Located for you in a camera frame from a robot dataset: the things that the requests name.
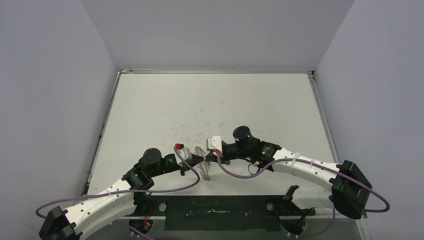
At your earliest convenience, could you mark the metal disc with keyrings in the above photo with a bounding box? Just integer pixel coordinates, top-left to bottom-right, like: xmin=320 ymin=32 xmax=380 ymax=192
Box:
xmin=194 ymin=146 xmax=211 ymax=181

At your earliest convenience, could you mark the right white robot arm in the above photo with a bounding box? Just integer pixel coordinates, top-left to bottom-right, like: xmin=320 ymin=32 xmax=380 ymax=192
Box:
xmin=206 ymin=126 xmax=372 ymax=220

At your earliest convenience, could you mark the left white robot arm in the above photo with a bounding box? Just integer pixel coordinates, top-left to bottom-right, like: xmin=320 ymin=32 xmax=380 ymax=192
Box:
xmin=38 ymin=144 xmax=206 ymax=240

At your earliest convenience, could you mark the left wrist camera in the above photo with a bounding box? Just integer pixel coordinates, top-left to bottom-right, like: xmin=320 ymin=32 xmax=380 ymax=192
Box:
xmin=174 ymin=143 xmax=193 ymax=167

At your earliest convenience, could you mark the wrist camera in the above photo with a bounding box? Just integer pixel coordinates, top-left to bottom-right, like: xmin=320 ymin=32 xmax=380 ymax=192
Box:
xmin=174 ymin=143 xmax=193 ymax=167
xmin=206 ymin=135 xmax=223 ymax=152

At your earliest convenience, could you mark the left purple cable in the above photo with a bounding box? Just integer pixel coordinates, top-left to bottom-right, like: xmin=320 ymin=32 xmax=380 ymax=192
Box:
xmin=35 ymin=145 xmax=201 ymax=240

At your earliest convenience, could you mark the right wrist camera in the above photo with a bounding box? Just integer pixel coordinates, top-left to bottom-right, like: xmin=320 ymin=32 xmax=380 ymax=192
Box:
xmin=206 ymin=135 xmax=223 ymax=152

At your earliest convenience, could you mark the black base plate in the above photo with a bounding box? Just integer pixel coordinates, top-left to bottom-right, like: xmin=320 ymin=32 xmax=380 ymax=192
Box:
xmin=129 ymin=195 xmax=316 ymax=232

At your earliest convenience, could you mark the aluminium frame rail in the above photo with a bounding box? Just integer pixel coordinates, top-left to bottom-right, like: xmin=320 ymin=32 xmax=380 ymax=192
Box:
xmin=74 ymin=195 xmax=368 ymax=220

